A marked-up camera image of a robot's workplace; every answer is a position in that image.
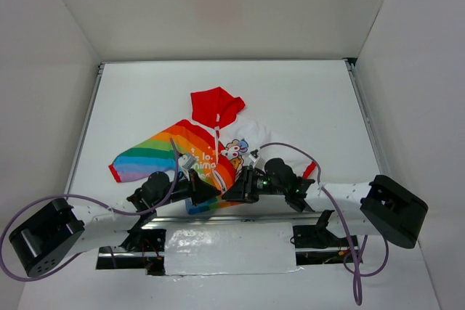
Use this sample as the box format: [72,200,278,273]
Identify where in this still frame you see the rainbow and white kids jacket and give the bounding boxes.
[109,87,316,191]

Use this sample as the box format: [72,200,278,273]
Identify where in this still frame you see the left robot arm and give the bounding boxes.
[1,171,221,282]

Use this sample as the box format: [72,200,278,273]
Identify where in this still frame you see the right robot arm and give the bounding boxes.
[222,158,429,249]

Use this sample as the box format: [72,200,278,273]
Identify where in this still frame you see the white foil covered panel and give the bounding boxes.
[164,222,298,276]

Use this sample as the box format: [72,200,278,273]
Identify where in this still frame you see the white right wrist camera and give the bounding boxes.
[248,149,262,168]

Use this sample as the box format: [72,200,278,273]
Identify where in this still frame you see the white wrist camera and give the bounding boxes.
[178,153,197,178]
[248,149,262,168]

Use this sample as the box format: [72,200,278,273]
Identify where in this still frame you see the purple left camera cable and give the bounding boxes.
[0,136,182,282]

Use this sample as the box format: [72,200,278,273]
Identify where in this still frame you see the purple camera cable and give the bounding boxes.
[259,142,390,306]
[0,136,182,282]

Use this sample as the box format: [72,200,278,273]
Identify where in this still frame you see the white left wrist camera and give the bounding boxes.
[178,153,197,178]

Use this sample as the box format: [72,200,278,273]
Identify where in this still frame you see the aluminium table frame rail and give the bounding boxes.
[54,57,404,224]

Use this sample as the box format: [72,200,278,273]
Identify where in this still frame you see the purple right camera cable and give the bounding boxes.
[259,142,390,306]

